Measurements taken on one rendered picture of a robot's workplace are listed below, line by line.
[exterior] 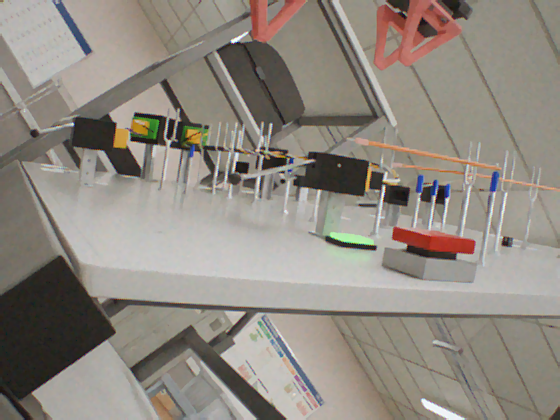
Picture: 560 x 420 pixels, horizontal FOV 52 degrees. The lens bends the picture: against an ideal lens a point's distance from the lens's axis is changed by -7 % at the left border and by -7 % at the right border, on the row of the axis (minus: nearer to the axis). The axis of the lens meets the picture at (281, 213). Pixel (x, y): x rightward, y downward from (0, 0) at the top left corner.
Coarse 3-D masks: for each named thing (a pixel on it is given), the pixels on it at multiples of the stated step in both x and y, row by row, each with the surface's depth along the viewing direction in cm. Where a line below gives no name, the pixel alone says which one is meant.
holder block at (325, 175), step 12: (312, 156) 67; (324, 156) 64; (336, 156) 65; (312, 168) 67; (324, 168) 65; (336, 168) 65; (348, 168) 66; (360, 168) 66; (312, 180) 66; (324, 180) 65; (336, 180) 65; (348, 180) 66; (360, 180) 66; (336, 192) 65; (348, 192) 66; (360, 192) 66
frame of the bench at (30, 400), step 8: (112, 344) 151; (0, 376) 31; (0, 384) 30; (0, 392) 30; (8, 392) 30; (144, 392) 140; (0, 400) 30; (8, 400) 30; (16, 400) 30; (24, 400) 32; (32, 400) 33; (0, 408) 30; (8, 408) 30; (16, 408) 31; (24, 408) 31; (32, 408) 32; (40, 408) 34; (0, 416) 30; (8, 416) 30; (16, 416) 31; (24, 416) 31; (32, 416) 31; (40, 416) 33; (48, 416) 34; (160, 416) 133
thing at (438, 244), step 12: (396, 228) 49; (408, 228) 49; (396, 240) 49; (408, 240) 48; (420, 240) 46; (432, 240) 45; (444, 240) 46; (456, 240) 47; (468, 240) 47; (420, 252) 48; (432, 252) 47; (444, 252) 47; (456, 252) 47; (468, 252) 47
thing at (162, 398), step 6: (162, 390) 786; (156, 396) 782; (162, 396) 785; (168, 396) 788; (156, 402) 784; (162, 402) 784; (168, 402) 788; (156, 408) 784; (162, 408) 786; (168, 408) 787; (162, 414) 786; (168, 414) 789
